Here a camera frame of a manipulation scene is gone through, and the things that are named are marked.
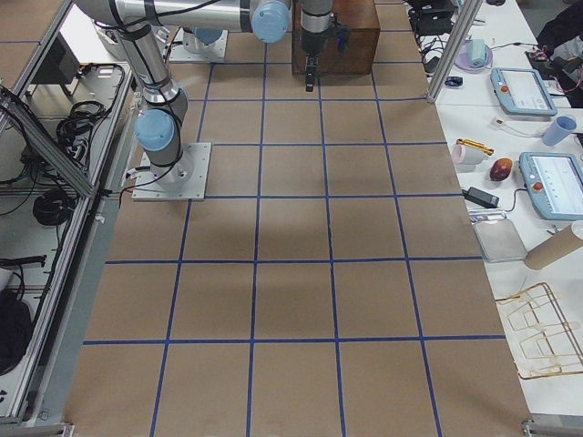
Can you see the cardboard tube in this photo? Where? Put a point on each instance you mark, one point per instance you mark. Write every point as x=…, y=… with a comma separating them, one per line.
x=556, y=247

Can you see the gold wire rack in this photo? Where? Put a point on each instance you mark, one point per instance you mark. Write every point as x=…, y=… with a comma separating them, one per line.
x=543, y=340

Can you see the purple plate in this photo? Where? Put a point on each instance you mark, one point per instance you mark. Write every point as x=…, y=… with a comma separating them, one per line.
x=466, y=63

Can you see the red mango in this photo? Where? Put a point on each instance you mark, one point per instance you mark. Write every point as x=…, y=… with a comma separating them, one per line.
x=501, y=169

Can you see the dark wooden drawer box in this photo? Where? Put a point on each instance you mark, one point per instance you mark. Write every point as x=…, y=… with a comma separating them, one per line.
x=317, y=16

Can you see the pink mug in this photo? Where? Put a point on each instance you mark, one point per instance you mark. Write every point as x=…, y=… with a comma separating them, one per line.
x=463, y=154

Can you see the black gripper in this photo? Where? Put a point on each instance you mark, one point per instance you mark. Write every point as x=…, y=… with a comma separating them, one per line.
x=312, y=44

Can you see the teach pendant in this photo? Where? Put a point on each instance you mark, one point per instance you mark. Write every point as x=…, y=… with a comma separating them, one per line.
x=521, y=92
x=554, y=184

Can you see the light blue cup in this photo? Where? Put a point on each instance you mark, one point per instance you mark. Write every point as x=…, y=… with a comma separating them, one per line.
x=558, y=130

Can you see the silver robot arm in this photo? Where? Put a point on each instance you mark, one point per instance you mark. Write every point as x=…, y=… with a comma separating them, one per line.
x=197, y=39
x=132, y=22

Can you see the teal cup on plate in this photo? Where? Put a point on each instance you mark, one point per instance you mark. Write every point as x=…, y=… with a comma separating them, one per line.
x=476, y=53

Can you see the lower teach pendant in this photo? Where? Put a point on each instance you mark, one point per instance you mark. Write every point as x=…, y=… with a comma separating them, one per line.
x=554, y=184

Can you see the black power adapter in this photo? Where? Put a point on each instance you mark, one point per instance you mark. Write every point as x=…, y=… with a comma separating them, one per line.
x=480, y=197

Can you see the gold bar tool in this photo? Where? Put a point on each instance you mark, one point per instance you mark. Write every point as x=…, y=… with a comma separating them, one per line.
x=476, y=145

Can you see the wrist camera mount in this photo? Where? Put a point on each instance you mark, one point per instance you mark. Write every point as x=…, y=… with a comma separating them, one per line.
x=342, y=34

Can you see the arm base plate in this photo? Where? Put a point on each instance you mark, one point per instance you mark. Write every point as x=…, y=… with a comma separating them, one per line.
x=213, y=54
x=187, y=179

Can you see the upper teach pendant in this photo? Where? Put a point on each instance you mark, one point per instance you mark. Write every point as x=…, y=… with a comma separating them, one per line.
x=521, y=92

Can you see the aluminium frame post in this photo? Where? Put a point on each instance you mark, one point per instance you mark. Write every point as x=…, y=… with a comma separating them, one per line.
x=454, y=43

